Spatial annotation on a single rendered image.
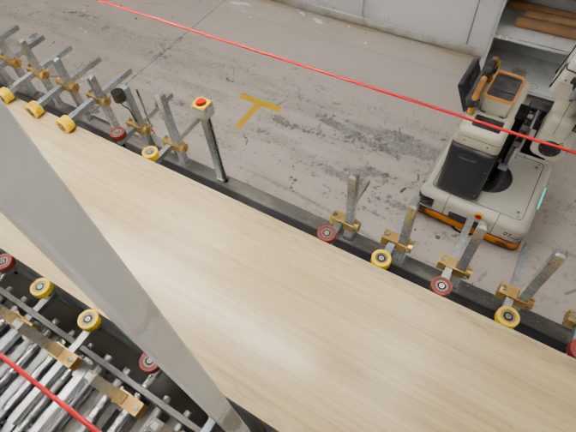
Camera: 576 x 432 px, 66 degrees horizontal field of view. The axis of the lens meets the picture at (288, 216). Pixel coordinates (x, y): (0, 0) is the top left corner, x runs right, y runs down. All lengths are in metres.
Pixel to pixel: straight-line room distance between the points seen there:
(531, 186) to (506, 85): 0.73
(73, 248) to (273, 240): 1.43
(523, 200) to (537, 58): 1.66
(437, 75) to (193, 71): 2.16
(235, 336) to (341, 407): 0.45
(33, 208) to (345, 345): 1.37
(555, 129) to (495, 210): 0.59
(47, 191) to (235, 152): 3.07
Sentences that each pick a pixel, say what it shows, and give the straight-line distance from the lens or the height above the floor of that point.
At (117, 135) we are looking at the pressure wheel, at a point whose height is 0.91.
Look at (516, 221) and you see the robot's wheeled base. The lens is 2.89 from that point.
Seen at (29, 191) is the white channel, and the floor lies 2.20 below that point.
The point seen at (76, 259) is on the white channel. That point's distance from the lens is 0.50.
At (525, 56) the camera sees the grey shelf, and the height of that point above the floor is 0.14.
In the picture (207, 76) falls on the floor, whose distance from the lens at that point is 4.22.
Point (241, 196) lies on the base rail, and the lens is 2.30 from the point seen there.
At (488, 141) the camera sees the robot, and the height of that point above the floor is 0.79.
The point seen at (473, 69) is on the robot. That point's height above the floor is 0.95.
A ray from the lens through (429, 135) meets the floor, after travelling 3.61.
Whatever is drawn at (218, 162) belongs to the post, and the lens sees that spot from 2.24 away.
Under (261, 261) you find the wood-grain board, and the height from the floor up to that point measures 0.90.
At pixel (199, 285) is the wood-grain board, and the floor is 0.90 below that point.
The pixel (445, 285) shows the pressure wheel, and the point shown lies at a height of 0.90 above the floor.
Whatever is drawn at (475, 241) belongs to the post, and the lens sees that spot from 1.75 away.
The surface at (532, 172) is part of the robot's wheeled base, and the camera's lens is 3.17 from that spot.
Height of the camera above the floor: 2.48
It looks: 55 degrees down
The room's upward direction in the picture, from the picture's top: 6 degrees counter-clockwise
